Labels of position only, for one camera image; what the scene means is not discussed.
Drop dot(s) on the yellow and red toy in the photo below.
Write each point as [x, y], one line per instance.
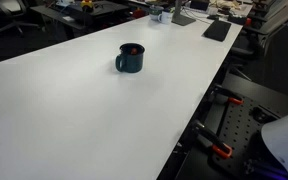
[86, 5]

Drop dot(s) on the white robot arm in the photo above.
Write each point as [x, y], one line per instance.
[284, 140]

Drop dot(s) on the black office chair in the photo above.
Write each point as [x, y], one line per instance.
[7, 10]

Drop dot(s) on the black mount bracket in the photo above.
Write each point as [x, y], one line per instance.
[262, 115]

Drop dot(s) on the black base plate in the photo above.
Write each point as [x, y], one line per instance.
[267, 95]

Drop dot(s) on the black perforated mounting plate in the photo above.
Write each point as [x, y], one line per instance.
[237, 126]

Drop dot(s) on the black side desk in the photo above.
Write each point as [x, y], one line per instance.
[100, 10]

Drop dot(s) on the grey office chair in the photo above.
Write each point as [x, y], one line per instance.
[267, 30]

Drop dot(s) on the dark green enamel mug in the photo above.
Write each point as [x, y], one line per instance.
[132, 63]

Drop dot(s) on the marker with red cap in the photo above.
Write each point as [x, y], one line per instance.
[134, 51]

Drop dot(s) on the black flat pad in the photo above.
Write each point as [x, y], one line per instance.
[217, 30]

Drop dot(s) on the black computer mouse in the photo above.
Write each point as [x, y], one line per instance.
[213, 17]

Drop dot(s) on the grey monitor stand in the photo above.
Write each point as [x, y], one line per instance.
[182, 20]

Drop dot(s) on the black box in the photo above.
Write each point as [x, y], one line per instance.
[237, 19]

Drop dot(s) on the white mug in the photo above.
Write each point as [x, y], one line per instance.
[165, 17]

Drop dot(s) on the red box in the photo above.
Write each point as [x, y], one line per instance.
[139, 13]

